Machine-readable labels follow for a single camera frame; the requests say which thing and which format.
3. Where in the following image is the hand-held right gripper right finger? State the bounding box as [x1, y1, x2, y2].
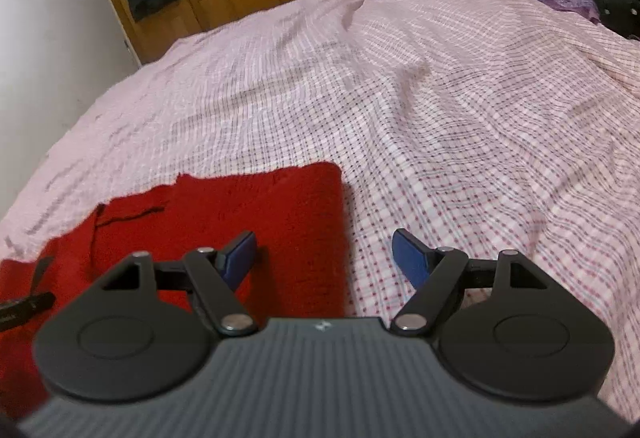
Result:
[389, 228, 550, 337]

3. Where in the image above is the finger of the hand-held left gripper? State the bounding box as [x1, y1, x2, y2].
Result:
[0, 257, 56, 332]

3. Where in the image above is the red knitted sweater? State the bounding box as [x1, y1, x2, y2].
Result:
[0, 161, 351, 422]

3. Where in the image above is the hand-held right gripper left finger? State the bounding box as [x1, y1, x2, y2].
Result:
[102, 230, 259, 337]

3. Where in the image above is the pink checked bed sheet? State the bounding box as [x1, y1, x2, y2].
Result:
[0, 0, 640, 425]

